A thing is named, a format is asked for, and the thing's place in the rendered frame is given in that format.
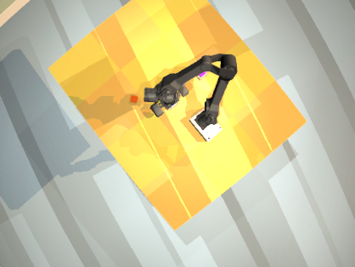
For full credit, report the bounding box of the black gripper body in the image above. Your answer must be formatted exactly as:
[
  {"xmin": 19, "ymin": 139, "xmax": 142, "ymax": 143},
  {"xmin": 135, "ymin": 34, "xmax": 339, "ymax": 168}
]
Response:
[{"xmin": 150, "ymin": 84, "xmax": 189, "ymax": 117}]

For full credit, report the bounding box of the purple button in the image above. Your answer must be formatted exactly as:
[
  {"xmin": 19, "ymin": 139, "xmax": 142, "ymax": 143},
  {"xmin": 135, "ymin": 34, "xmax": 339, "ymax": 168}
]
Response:
[{"xmin": 197, "ymin": 71, "xmax": 207, "ymax": 81}]

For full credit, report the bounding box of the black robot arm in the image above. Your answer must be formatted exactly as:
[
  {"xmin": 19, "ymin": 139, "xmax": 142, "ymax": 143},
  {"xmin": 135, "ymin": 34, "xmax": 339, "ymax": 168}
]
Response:
[{"xmin": 144, "ymin": 54, "xmax": 238, "ymax": 130}]

